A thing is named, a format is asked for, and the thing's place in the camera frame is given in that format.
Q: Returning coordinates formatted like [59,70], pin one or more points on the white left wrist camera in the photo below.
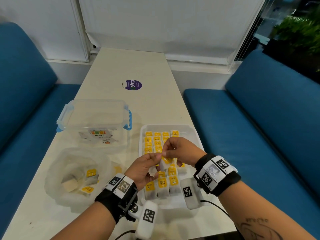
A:
[147,218]

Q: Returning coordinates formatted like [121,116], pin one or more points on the blue sofa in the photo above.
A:
[25,97]
[262,122]

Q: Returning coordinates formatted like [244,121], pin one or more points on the person's right forearm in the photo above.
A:
[260,212]

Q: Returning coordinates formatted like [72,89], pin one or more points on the white plastic tray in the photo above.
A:
[195,142]

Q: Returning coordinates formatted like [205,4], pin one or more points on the narrow white window blind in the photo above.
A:
[42,24]

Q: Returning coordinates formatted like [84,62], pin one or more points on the clear container with blue latches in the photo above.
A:
[95,117]

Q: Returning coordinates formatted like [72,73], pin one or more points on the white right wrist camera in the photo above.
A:
[190,193]

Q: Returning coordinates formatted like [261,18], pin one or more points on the person's left hand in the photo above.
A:
[138,167]

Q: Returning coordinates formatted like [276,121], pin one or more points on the printed paper leaflet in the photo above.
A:
[98,136]

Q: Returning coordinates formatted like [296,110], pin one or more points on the person's right hand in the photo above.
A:
[186,151]

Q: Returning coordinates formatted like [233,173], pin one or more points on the clear plastic bag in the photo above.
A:
[72,162]

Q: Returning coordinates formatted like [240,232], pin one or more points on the wide white window blind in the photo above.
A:
[170,24]

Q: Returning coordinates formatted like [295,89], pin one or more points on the rows of yellow tea bags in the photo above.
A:
[162,184]

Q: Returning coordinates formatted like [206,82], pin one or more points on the round purple sticker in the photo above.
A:
[133,85]

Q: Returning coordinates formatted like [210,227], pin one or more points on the person's left thumb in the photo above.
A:
[155,157]

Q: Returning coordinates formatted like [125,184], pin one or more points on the green plant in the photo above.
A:
[297,32]

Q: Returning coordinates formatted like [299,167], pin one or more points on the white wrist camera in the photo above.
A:
[147,218]
[190,193]

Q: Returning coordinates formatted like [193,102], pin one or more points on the person's right thumb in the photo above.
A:
[168,154]

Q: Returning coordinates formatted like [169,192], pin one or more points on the person's left forearm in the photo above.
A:
[87,224]

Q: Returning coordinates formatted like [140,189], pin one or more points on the yellow label tea bag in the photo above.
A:
[167,161]
[91,173]
[87,189]

